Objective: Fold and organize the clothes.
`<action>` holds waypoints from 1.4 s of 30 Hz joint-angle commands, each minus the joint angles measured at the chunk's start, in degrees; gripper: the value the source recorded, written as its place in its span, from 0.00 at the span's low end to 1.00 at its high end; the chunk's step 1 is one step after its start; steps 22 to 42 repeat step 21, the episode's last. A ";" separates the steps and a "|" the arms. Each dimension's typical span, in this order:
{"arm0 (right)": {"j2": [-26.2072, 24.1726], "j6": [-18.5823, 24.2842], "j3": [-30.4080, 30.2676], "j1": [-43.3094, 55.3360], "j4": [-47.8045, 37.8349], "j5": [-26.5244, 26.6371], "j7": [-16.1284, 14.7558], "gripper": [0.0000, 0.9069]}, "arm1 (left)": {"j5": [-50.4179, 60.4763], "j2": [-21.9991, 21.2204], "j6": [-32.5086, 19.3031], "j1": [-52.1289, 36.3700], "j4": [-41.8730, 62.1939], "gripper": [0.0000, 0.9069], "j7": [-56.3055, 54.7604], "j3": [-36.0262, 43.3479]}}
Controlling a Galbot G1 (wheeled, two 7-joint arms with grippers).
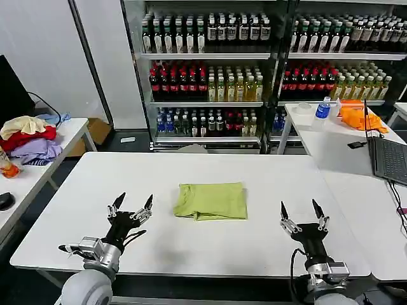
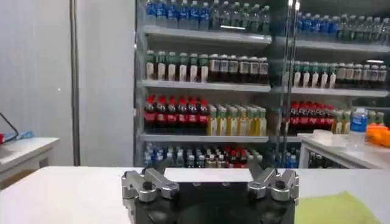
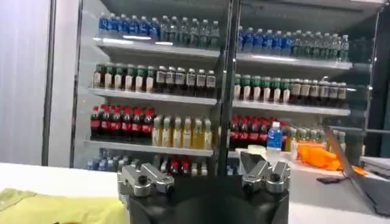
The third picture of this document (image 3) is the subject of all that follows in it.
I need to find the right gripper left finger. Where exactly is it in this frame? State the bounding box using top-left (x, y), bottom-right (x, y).
top-left (116, 162), bottom-right (176, 198)

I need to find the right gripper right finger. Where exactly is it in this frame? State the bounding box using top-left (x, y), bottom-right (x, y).
top-left (239, 151), bottom-right (291, 194)

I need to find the small white container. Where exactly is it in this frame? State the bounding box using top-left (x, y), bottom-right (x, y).
top-left (247, 144), bottom-right (268, 156)

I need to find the blue-label water bottle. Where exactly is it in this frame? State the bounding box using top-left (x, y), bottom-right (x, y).
top-left (266, 121), bottom-right (283, 152)

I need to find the white desk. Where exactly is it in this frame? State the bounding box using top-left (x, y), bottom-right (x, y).
top-left (235, 147), bottom-right (390, 217)

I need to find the orange plastic bag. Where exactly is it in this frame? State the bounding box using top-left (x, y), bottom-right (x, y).
top-left (296, 142), bottom-right (368, 177)

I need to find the yellow-green cloth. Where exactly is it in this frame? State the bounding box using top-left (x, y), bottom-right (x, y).
top-left (0, 187), bottom-right (129, 224)

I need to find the shelf rack with drink bottles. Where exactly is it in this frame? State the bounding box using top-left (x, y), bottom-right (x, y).
top-left (69, 0), bottom-right (383, 177)

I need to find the open laptop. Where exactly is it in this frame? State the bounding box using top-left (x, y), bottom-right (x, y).
top-left (324, 127), bottom-right (390, 217)

